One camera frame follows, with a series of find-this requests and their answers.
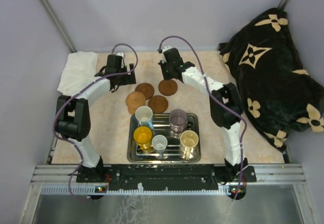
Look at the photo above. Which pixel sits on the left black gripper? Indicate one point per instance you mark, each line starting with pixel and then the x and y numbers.
pixel 130 79

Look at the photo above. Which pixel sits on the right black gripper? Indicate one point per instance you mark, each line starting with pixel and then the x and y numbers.
pixel 163 65

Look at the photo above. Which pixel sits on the wooden coaster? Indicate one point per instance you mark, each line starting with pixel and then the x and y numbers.
pixel 158 104
pixel 146 89
pixel 168 87

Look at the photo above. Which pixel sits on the woven coaster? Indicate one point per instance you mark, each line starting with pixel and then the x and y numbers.
pixel 135 100
pixel 131 110

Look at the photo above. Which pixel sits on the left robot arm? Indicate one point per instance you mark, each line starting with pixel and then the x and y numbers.
pixel 72 122

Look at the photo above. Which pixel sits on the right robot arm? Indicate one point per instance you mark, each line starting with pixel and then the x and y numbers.
pixel 225 106

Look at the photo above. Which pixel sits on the white and blue cup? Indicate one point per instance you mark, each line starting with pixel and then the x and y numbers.
pixel 144 116

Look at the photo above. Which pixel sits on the yellow cup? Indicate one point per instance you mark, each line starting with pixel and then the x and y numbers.
pixel 143 137

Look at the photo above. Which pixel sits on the small clear grey cup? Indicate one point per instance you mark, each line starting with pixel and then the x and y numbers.
pixel 159 144

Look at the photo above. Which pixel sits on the white folded cloth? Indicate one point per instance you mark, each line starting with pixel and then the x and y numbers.
pixel 78 72

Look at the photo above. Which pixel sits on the purple glass mug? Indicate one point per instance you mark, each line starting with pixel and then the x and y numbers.
pixel 178 120

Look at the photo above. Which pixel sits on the cream mug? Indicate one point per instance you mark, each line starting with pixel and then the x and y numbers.
pixel 188 142

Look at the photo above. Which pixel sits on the steel tray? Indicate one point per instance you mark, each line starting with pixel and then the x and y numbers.
pixel 172 153

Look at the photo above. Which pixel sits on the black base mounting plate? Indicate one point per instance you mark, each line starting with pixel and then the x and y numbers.
pixel 194 177

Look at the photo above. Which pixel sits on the black floral blanket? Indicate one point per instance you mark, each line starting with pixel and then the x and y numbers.
pixel 278 94

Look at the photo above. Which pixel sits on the aluminium rail frame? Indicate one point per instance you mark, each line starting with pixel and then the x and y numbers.
pixel 269 193

